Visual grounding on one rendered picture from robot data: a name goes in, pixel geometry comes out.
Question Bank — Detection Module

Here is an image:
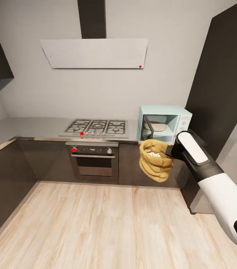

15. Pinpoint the microwave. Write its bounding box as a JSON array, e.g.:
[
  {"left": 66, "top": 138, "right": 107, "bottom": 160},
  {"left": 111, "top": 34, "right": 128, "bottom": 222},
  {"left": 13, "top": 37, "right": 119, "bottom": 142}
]
[{"left": 138, "top": 105, "right": 193, "bottom": 141}]

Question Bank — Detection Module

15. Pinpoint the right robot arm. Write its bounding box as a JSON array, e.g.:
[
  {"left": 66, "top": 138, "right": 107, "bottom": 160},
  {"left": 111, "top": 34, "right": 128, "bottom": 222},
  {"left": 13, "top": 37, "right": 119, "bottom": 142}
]
[{"left": 165, "top": 131, "right": 237, "bottom": 245}]

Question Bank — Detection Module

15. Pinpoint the popcorn bag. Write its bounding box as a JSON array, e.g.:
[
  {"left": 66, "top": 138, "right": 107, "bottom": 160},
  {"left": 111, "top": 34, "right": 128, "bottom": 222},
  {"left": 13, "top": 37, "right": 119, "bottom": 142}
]
[{"left": 140, "top": 139, "right": 174, "bottom": 183}]

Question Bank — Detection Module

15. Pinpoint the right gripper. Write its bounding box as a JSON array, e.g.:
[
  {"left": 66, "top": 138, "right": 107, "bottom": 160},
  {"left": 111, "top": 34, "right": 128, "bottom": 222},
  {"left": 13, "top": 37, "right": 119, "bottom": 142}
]
[{"left": 165, "top": 145, "right": 184, "bottom": 161}]

